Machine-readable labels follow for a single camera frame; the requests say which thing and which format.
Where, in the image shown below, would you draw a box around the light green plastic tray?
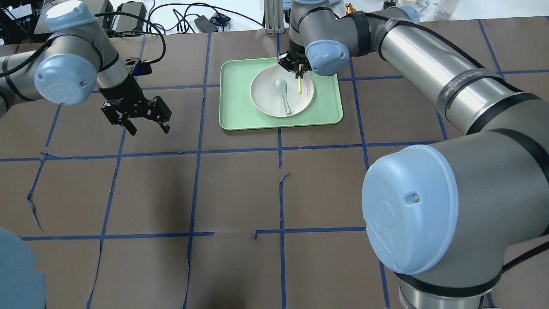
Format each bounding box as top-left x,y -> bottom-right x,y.
219,58 -> 343,130

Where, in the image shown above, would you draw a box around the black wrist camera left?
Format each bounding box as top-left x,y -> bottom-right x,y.
125,57 -> 152,76

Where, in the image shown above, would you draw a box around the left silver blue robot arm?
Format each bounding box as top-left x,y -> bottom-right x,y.
0,0 -> 172,135

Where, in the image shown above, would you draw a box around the gold metal cylinder tool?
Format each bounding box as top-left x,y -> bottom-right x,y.
345,2 -> 356,16

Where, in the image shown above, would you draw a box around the black power adapter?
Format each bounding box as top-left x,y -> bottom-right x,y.
194,15 -> 218,33

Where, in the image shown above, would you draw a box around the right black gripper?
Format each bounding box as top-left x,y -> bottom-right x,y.
277,50 -> 311,79

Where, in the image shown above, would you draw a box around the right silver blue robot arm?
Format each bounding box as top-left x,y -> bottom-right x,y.
280,17 -> 548,309

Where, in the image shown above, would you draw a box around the pale green plastic spoon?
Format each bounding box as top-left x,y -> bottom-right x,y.
274,78 -> 291,115

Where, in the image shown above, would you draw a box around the aluminium frame post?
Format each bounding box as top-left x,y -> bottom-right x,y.
263,0 -> 286,34

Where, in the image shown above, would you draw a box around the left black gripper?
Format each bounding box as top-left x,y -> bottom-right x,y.
100,79 -> 172,136

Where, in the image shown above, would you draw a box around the white round plate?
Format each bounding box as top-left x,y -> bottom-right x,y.
250,65 -> 314,117

